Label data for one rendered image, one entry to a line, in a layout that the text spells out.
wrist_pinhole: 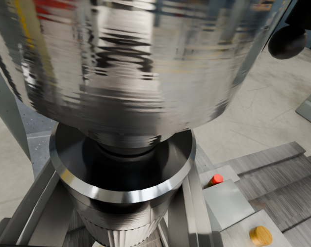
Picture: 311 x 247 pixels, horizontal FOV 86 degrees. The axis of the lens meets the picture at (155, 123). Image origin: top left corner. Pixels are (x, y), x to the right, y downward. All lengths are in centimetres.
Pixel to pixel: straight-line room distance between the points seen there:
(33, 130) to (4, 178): 121
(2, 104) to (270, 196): 70
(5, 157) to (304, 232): 180
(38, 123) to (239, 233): 46
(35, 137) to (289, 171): 68
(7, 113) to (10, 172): 117
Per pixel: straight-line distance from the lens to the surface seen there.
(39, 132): 49
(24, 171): 166
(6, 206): 157
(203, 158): 40
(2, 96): 53
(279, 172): 60
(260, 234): 31
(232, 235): 31
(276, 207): 52
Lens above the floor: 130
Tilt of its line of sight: 44 degrees down
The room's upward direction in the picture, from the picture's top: 12 degrees clockwise
